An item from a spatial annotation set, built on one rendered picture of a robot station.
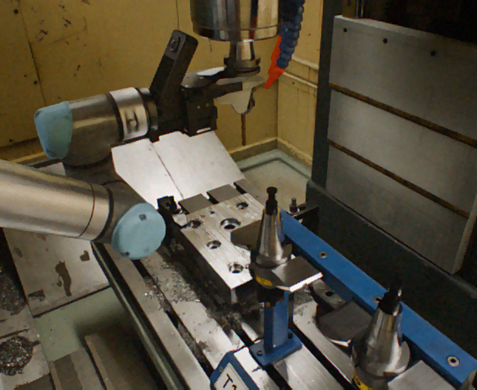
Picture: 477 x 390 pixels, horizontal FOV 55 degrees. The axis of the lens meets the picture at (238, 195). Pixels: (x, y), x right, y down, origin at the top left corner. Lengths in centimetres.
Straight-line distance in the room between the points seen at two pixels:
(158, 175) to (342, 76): 86
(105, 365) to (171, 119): 67
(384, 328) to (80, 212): 37
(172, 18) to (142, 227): 133
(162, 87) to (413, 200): 71
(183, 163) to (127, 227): 127
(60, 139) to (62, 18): 107
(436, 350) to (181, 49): 52
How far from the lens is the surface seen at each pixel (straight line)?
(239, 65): 78
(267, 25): 72
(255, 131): 221
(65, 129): 68
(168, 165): 184
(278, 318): 89
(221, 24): 72
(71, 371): 126
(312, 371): 95
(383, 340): 55
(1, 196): 55
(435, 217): 118
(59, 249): 164
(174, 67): 72
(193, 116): 75
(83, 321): 149
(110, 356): 123
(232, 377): 88
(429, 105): 109
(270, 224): 65
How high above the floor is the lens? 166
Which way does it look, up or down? 33 degrees down
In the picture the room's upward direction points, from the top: 2 degrees counter-clockwise
